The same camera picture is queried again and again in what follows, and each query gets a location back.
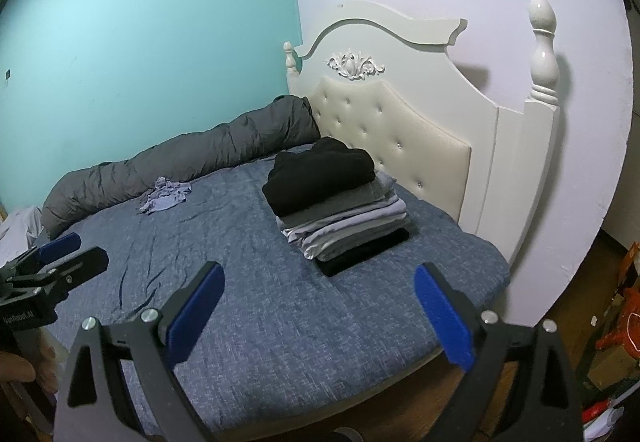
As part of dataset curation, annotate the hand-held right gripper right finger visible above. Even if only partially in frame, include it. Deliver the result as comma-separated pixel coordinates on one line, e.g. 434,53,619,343
414,263,583,442

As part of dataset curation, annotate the white blanket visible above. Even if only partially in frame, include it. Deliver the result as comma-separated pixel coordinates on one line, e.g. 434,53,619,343
0,206,48,267

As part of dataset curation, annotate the orange plastic stool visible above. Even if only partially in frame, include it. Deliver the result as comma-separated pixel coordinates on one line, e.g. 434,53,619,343
595,307,640,355

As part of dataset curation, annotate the light purple crumpled cloth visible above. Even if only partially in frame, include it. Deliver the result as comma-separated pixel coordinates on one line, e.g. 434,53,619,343
137,177,193,215

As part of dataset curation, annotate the cream tufted headboard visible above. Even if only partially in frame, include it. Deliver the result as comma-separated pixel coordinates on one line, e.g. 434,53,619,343
282,0,561,267

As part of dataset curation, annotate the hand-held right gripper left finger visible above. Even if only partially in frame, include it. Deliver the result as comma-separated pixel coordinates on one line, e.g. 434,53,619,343
52,262,226,442

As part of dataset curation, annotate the person's left hand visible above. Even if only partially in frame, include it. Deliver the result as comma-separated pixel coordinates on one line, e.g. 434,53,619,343
0,332,68,395

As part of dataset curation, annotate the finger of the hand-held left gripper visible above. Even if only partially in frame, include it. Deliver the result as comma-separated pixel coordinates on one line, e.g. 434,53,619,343
5,233,82,273
10,247,110,295

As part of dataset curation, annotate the grey rolled duvet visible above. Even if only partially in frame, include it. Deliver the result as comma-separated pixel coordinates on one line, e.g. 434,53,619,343
42,95,321,237

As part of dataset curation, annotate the white and grey cloth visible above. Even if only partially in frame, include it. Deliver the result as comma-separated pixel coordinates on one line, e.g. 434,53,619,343
275,172,413,279

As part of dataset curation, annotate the bed with blue patterned sheet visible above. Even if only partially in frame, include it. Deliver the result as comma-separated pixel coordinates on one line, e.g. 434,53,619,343
42,142,511,442

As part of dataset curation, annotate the cardboard box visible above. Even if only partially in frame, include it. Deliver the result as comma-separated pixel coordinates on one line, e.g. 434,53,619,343
587,292,636,390

